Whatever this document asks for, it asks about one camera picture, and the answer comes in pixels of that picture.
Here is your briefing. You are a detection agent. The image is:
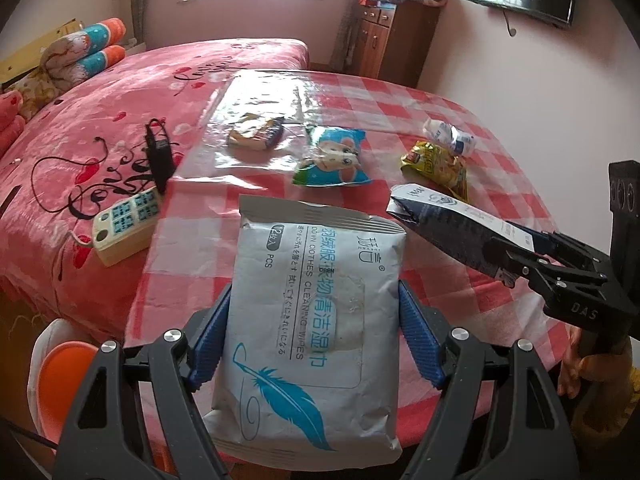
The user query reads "yellow snack bag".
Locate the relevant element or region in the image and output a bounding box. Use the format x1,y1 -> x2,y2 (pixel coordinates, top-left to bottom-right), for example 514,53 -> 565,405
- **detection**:
400,140 -> 469,203

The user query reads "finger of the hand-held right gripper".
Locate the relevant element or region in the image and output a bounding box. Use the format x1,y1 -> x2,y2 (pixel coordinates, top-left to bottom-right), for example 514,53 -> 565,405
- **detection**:
507,222 -> 608,273
482,237 -> 606,293

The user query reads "yellow cardboard box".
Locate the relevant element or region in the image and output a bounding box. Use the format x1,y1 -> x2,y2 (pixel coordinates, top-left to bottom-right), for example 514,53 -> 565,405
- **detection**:
0,20 -> 85,83

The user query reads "grey curtain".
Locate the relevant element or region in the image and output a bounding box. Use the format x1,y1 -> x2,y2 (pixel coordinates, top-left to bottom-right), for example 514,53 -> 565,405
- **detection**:
129,0 -> 148,51

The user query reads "yellow bread packet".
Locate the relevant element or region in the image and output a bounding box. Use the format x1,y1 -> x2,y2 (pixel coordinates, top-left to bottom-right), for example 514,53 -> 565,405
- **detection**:
227,114 -> 286,152

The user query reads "small white blue packet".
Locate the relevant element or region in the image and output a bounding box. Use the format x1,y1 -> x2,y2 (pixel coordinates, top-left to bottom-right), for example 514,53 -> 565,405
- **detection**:
423,119 -> 477,157

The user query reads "beige power strip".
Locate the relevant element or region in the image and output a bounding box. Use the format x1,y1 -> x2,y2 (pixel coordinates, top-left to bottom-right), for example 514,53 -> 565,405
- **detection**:
91,186 -> 163,267

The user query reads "black charger cable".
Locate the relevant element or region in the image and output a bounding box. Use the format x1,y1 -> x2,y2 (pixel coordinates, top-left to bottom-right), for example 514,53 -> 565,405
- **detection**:
31,136 -> 151,213

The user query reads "person's right hand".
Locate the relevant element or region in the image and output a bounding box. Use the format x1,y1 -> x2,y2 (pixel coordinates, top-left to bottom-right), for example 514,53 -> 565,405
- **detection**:
557,327 -> 633,400

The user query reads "red checked tablecloth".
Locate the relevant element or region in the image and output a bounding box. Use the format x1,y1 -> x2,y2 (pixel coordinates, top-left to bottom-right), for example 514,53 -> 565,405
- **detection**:
125,70 -> 576,466

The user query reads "red folded blanket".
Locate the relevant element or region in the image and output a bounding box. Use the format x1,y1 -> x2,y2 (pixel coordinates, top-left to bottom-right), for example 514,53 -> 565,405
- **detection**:
0,90 -> 27,153

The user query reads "blue cartoon snack bag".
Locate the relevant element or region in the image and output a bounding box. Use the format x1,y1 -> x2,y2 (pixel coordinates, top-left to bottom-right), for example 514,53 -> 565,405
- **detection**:
292,126 -> 372,188

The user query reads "brown wooden cabinet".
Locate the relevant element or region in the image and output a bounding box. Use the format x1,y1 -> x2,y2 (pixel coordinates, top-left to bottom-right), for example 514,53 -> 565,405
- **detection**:
352,2 -> 441,88

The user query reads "orange and teal rolled blanket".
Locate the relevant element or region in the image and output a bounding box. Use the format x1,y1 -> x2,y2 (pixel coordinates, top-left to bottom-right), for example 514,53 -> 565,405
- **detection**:
40,17 -> 127,93

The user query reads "grey wet wipes pack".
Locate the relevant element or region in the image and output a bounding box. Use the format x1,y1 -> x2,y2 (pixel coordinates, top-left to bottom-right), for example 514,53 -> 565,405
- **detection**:
207,194 -> 407,467

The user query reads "pink bedspread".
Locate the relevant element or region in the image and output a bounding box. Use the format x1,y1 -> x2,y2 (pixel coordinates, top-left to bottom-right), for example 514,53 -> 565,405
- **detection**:
0,39 -> 310,341

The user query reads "patterned curtain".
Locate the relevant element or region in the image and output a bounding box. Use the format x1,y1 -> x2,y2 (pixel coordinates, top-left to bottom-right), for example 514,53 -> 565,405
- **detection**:
330,0 -> 363,73

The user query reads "yellow flowered pillow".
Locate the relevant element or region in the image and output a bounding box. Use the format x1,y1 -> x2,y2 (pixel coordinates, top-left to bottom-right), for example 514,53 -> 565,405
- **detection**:
5,67 -> 61,121

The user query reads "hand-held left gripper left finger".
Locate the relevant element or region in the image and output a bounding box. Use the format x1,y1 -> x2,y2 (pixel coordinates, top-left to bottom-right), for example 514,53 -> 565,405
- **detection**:
52,282 -> 233,480

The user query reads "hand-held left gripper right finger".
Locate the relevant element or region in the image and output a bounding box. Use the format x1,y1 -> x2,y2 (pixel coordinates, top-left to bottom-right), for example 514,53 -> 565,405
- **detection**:
397,279 -> 583,480

